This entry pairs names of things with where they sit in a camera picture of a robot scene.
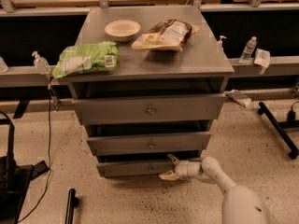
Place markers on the grey drawer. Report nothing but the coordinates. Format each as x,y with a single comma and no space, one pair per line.
148,143
146,109
116,166

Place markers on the brown yellow snack bag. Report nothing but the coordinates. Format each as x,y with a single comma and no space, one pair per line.
166,35

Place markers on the clear water bottle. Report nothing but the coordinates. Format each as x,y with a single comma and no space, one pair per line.
248,50

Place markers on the white packet on ledge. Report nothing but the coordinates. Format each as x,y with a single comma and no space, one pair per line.
262,57

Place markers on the grey drawer cabinet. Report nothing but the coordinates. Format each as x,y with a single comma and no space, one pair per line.
199,69

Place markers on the small pump bottle right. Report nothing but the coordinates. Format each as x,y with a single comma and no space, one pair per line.
220,42

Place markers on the grey middle drawer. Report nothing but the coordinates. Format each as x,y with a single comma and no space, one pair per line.
148,143

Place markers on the left hand sanitizer bottle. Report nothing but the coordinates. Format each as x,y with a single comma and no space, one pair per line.
41,64

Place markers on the grey bottom drawer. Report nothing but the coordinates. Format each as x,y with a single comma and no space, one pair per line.
116,166

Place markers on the green chip bag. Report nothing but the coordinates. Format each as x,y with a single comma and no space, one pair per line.
87,58

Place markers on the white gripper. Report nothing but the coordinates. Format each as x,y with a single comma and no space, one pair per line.
181,169

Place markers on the black bar on floor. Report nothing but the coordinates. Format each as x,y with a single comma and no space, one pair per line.
72,202

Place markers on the black stand base right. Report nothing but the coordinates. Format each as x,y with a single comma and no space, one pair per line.
281,126

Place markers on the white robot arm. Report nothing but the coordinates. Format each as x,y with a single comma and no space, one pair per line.
240,205

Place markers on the white paper bowl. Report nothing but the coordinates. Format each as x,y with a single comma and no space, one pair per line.
122,30

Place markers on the black equipment base left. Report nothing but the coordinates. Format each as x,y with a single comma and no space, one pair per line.
14,179

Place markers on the grey top drawer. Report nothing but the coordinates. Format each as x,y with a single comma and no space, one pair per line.
146,109

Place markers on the folded cloth on rail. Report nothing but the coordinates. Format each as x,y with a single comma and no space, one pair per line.
239,97

